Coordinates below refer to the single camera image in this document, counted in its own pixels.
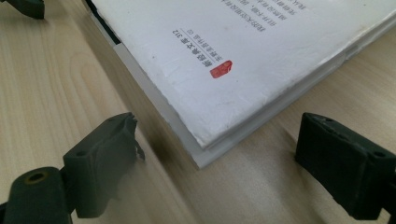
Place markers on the white box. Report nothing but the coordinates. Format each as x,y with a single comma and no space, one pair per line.
218,99

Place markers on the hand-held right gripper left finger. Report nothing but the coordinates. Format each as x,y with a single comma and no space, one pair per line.
99,168

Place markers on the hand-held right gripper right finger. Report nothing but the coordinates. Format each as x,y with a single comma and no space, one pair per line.
345,165

